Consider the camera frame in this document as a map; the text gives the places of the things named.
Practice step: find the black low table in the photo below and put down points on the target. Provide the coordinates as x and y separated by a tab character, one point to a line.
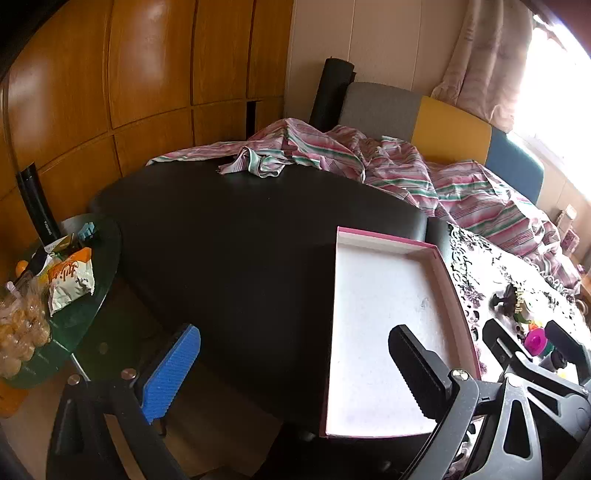
231	254

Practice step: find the white carton box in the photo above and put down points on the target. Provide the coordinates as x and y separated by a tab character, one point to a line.
569	217

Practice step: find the orange white snack packet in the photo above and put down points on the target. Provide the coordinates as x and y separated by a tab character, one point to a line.
69	281

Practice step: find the pink rimmed white box tray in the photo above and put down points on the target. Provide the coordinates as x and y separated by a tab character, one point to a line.
383	323

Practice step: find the white embroidered floral tablecloth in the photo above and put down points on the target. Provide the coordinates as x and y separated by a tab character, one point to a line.
485	267

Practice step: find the black rolled mat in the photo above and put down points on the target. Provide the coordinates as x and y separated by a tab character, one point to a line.
332	92

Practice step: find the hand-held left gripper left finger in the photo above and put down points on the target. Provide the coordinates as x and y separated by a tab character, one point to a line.
168	374

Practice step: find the blue and yellow chair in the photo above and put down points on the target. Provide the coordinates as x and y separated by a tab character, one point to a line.
450	131

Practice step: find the purple carton box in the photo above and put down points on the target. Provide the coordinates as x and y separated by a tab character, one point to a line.
571	241

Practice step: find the black tube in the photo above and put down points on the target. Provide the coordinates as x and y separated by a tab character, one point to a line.
37	198

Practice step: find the pink green striped bedsheet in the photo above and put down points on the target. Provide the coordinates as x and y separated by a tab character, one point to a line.
461	194

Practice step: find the small orange ball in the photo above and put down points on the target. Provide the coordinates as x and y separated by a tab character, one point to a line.
21	267

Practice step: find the black toy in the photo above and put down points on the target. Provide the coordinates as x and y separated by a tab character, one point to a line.
505	297

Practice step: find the round glass side table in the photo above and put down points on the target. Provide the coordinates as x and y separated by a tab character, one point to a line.
87	314

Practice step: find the dark snack packet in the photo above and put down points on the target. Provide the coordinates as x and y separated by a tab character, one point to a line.
40	264

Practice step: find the green yellow toy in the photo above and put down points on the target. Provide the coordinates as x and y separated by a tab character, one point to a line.
523	309

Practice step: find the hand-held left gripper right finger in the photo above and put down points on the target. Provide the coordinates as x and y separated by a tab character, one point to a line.
418	369

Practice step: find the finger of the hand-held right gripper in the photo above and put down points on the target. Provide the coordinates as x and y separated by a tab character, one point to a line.
568	346
501	341

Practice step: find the small teal item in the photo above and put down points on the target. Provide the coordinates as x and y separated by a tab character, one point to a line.
88	230

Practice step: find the bag of yellow balls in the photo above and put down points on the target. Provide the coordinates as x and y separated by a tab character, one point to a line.
18	332

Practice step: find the window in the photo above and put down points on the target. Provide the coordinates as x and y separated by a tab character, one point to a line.
563	92

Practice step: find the beige curtain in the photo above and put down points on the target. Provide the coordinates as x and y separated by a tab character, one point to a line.
485	55

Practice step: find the magenta round toy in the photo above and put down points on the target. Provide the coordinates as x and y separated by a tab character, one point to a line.
537	342

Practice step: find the wooden wardrobe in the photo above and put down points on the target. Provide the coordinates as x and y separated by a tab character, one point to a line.
147	69

